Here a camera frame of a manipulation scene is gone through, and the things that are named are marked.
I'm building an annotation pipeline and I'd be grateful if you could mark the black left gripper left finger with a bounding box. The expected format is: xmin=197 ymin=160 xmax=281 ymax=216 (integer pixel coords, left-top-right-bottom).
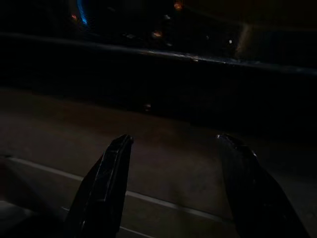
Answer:
xmin=63 ymin=134 xmax=134 ymax=238

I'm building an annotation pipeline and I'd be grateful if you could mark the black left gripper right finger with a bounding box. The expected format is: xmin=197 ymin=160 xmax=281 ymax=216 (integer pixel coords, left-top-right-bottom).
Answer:
xmin=214 ymin=133 xmax=312 ymax=238

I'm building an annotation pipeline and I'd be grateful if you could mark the grey drawer front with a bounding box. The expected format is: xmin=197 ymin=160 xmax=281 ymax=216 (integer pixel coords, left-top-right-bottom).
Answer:
xmin=0 ymin=85 xmax=317 ymax=221

